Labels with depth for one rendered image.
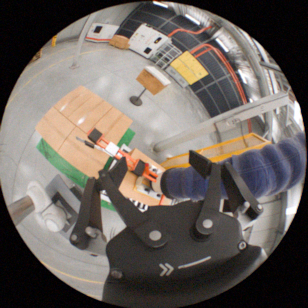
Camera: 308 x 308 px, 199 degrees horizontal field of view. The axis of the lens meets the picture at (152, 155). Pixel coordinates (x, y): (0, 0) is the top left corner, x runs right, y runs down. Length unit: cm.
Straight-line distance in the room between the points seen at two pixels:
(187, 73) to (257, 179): 735
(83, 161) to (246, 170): 125
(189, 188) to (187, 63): 737
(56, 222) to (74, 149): 77
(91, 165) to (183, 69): 740
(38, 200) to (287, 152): 121
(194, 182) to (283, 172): 43
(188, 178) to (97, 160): 93
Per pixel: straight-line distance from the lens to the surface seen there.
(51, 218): 75
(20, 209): 68
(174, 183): 52
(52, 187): 98
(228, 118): 131
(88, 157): 109
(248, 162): 41
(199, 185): 44
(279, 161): 44
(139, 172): 59
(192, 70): 747
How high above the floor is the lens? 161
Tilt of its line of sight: 51 degrees down
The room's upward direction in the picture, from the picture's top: 70 degrees clockwise
